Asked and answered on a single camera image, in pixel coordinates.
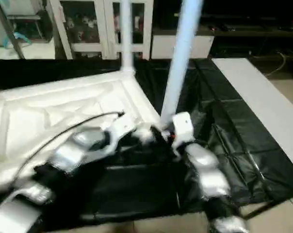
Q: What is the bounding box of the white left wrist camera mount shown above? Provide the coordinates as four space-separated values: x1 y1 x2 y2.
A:
106 115 138 147

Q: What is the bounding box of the white glass door cabinet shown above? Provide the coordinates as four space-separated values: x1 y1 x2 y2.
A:
47 0 155 60

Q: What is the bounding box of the white plastic table top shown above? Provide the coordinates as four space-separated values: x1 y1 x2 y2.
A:
0 69 162 193

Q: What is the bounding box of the white side board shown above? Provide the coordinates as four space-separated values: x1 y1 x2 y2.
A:
212 58 293 174

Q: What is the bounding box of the white drawer unit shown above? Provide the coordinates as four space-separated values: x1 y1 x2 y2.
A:
151 35 215 60

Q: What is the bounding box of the teal small stool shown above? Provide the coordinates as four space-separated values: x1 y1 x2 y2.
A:
3 32 32 50

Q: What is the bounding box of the black plastic mat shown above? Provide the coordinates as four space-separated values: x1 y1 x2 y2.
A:
0 57 293 226

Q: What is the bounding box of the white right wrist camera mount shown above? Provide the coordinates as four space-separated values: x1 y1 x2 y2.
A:
170 111 195 147

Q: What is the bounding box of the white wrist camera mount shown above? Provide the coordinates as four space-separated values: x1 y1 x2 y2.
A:
106 115 138 147
170 111 195 147

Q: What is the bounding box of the black metal table leg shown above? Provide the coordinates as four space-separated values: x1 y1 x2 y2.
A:
241 201 279 220

